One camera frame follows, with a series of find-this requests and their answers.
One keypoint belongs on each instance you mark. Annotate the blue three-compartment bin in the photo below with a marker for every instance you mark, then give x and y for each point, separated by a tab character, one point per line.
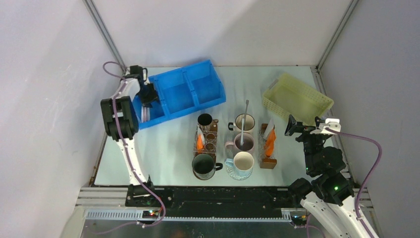
182	91

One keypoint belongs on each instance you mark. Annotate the white toothpaste tube red cap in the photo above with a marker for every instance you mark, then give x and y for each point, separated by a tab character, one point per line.
199	131

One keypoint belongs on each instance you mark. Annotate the clear textured two-hole holder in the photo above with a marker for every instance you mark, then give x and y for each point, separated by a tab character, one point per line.
210	146

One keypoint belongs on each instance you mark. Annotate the white toothpaste tube dark cap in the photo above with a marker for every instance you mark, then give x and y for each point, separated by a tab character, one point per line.
269	128

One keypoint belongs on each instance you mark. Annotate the cream perforated basket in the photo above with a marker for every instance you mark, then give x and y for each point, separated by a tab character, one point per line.
290	96

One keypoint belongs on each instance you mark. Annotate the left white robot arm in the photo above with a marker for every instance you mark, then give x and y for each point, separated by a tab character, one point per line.
123	113

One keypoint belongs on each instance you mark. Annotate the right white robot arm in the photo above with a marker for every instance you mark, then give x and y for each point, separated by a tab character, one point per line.
330	197

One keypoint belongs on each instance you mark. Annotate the brown metallic cup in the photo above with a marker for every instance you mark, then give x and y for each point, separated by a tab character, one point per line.
206	122

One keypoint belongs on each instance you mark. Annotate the clear holder with brown lid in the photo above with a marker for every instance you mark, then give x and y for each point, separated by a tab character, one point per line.
266	158

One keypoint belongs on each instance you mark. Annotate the light grey toothbrush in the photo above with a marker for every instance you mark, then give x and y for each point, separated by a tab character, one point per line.
242	131

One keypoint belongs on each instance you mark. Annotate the brown wooden oval tray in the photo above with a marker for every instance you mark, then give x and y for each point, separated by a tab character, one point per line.
204	163

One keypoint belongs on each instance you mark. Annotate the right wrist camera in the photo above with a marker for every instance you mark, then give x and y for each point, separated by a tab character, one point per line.
333	127

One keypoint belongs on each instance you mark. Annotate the pink mug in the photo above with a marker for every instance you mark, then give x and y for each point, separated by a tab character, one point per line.
234	145

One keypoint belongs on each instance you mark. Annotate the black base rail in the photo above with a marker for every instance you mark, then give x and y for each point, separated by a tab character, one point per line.
226	202

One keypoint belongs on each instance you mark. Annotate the small orange tube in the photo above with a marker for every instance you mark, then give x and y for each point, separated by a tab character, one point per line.
200	144

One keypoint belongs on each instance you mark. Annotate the orange toothpaste tube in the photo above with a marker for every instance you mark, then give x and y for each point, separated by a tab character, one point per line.
269	144

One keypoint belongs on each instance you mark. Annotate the light blue mug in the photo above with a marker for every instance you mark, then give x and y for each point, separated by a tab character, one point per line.
241	162

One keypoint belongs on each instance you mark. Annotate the dark green mug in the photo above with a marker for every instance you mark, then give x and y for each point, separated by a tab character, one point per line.
204	167

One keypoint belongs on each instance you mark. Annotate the clear textured oval tray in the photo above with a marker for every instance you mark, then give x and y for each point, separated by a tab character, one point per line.
236	175

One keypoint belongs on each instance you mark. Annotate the pink toothbrush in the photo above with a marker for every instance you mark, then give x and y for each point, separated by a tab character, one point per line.
144	114

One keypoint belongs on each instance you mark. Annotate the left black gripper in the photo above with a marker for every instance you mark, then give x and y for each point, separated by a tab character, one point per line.
146	102

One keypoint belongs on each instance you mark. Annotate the cream mug with black rim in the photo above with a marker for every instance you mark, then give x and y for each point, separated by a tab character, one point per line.
249	124

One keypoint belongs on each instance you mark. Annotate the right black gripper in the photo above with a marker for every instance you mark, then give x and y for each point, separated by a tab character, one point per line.
293	126

